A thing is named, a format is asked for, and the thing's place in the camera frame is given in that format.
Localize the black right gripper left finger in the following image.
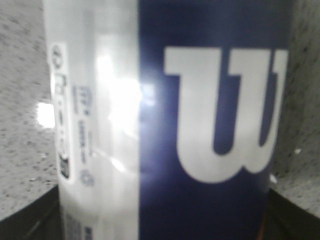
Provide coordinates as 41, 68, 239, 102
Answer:
0, 186, 64, 240

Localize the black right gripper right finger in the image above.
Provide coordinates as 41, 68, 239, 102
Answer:
259, 188, 320, 240

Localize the white blue tennis ball can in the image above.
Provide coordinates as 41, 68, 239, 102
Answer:
43, 0, 295, 240

